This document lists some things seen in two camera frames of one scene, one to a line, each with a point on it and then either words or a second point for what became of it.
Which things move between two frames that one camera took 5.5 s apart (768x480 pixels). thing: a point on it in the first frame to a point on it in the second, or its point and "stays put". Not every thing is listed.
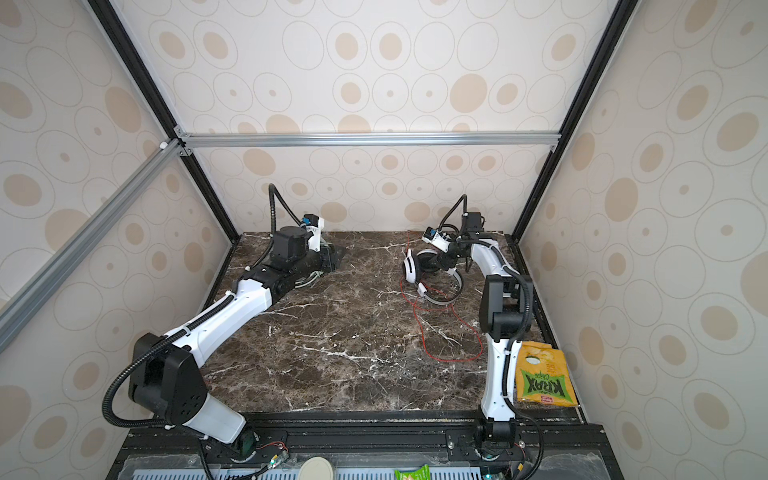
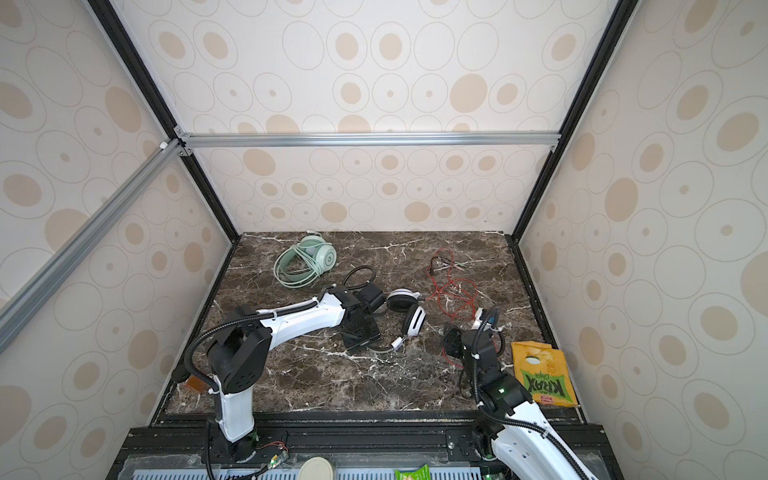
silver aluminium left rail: [19, 303] stays put
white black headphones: [440, 286] to [403, 299]
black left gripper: [328, 256] to [357, 347]
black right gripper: [449, 260] to [460, 336]
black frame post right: [620, 17] stays put
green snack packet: [423, 473] stays put
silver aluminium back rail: [458, 139] stays put
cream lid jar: [316, 468] stays put
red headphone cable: [441, 359] to [454, 296]
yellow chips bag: [542, 375] stays put
